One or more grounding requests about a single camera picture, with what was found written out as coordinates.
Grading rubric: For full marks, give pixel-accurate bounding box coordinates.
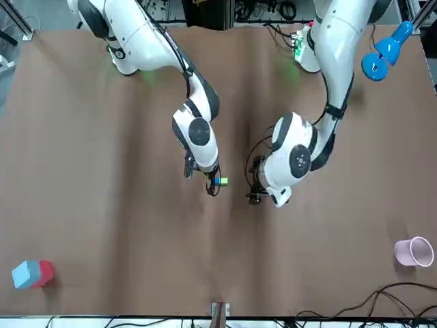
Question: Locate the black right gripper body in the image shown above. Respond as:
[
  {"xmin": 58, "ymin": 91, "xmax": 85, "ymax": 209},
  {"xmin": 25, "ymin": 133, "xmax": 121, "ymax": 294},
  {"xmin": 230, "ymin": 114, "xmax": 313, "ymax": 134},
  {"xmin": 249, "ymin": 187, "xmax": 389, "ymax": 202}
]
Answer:
[{"xmin": 201, "ymin": 163, "xmax": 221, "ymax": 178}]

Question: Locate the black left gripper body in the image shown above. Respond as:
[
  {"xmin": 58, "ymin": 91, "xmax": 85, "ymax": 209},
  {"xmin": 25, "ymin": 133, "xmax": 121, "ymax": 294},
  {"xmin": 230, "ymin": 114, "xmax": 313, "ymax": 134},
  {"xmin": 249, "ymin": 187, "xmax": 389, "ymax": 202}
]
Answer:
[{"xmin": 254, "ymin": 167, "xmax": 270, "ymax": 189}]

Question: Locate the red foam cube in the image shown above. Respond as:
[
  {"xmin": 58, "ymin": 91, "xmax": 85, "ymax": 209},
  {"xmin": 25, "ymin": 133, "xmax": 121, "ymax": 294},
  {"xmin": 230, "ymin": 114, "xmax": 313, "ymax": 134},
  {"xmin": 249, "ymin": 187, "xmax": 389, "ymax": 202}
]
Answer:
[{"xmin": 32, "ymin": 260, "xmax": 55, "ymax": 288}]

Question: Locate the pink plastic cup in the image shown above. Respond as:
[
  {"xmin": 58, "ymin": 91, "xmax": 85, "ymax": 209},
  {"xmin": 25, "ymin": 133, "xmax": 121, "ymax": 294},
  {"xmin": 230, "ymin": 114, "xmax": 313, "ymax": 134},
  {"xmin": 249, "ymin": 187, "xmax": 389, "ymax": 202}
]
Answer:
[{"xmin": 394, "ymin": 235, "xmax": 435, "ymax": 269}]

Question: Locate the blue desk lamp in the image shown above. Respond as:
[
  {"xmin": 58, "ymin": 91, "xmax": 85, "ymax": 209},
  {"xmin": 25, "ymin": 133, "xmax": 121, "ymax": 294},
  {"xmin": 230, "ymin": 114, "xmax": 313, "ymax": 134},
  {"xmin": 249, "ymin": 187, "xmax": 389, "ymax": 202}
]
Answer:
[{"xmin": 361, "ymin": 20, "xmax": 415, "ymax": 83}]

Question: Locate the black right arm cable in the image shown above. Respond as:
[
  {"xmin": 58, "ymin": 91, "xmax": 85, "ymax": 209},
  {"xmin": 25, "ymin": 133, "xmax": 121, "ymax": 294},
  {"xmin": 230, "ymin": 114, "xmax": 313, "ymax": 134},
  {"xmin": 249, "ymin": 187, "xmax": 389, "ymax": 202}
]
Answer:
[{"xmin": 146, "ymin": 16, "xmax": 192, "ymax": 103}]

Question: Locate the aluminium profile post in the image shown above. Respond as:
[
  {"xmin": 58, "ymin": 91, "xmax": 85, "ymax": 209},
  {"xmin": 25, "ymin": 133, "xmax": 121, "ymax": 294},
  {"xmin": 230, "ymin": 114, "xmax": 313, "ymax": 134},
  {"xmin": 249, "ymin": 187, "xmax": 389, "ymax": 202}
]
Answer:
[{"xmin": 210, "ymin": 302, "xmax": 230, "ymax": 328}]

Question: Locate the aluminium frame bar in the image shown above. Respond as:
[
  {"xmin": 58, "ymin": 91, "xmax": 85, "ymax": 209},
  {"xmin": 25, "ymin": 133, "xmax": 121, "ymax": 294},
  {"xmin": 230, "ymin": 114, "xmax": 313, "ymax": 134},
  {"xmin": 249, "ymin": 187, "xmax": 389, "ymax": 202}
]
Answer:
[
  {"xmin": 411, "ymin": 0, "xmax": 437, "ymax": 35},
  {"xmin": 0, "ymin": 0, "xmax": 35, "ymax": 44}
]

